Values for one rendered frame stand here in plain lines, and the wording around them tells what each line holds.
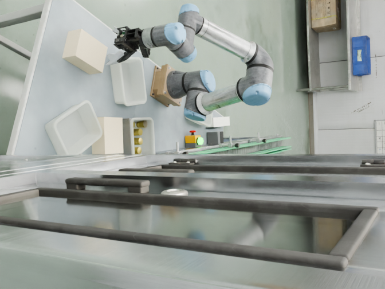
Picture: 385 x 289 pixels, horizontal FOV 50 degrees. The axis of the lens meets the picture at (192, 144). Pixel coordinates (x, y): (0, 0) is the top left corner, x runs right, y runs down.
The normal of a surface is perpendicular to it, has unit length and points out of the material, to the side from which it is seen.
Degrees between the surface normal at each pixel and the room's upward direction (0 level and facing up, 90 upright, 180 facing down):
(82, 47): 0
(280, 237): 90
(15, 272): 90
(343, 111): 90
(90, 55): 0
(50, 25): 0
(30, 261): 90
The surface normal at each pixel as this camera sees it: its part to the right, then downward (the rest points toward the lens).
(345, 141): -0.51, 0.07
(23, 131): 0.86, -0.01
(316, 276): -0.05, -1.00
